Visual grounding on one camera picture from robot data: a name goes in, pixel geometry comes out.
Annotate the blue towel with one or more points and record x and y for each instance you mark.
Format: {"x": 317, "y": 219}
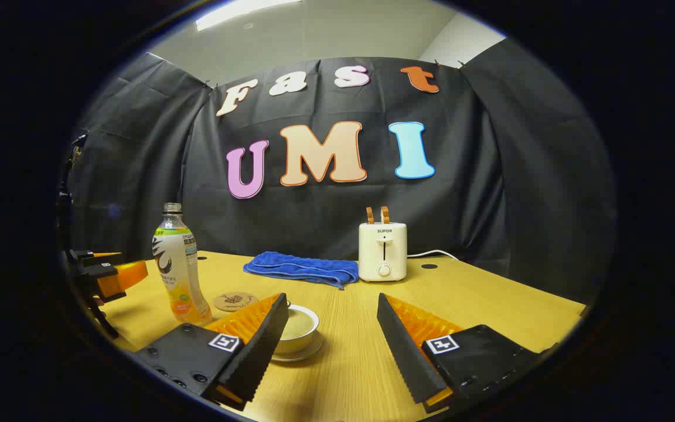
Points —
{"x": 302, "y": 268}

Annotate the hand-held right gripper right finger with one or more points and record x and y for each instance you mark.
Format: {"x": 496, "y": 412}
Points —
{"x": 402, "y": 346}

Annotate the brown toast slice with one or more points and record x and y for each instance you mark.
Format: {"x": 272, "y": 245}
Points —
{"x": 385, "y": 215}
{"x": 370, "y": 215}

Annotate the clear labelled water bottle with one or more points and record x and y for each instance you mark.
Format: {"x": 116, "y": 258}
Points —
{"x": 176, "y": 264}

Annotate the white saucer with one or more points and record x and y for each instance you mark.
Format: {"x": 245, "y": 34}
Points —
{"x": 311, "y": 353}

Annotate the white teacup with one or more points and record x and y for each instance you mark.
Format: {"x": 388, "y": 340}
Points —
{"x": 299, "y": 344}

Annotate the round brown coaster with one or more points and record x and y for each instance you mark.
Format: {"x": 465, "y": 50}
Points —
{"x": 233, "y": 301}

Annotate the white toaster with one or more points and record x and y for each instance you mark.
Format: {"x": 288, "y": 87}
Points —
{"x": 393, "y": 252}

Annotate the black backdrop cloth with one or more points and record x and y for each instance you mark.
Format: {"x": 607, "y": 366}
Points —
{"x": 460, "y": 199}

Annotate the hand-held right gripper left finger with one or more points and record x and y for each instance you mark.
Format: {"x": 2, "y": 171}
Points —
{"x": 261, "y": 346}

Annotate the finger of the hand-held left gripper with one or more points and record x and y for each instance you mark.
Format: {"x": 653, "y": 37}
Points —
{"x": 100, "y": 275}
{"x": 88, "y": 257}

